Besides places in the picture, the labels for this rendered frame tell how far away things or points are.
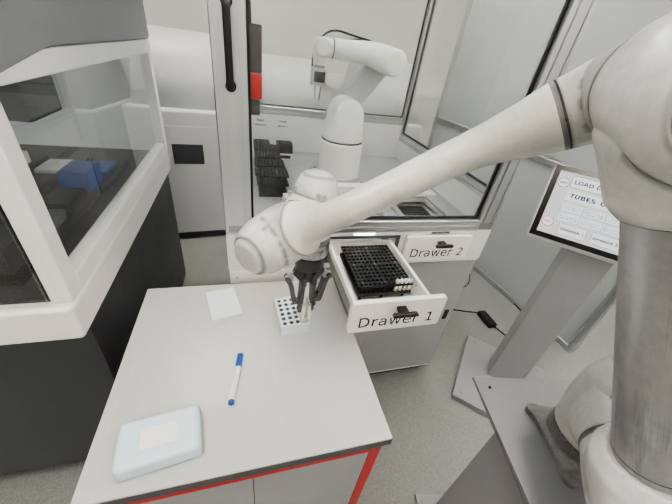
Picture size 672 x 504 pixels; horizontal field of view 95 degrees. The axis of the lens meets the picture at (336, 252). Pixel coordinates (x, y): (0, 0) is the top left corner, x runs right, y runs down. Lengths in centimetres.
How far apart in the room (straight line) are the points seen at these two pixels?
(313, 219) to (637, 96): 39
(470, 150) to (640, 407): 40
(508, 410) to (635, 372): 49
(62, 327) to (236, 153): 60
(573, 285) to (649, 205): 131
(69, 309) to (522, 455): 109
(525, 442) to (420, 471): 81
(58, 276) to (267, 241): 53
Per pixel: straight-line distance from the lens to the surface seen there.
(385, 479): 163
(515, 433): 95
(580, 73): 55
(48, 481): 180
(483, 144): 55
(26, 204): 83
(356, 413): 84
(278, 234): 54
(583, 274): 167
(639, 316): 48
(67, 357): 119
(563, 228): 150
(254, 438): 80
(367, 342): 155
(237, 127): 91
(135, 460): 78
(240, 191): 96
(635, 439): 61
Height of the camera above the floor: 148
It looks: 34 degrees down
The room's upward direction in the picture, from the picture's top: 9 degrees clockwise
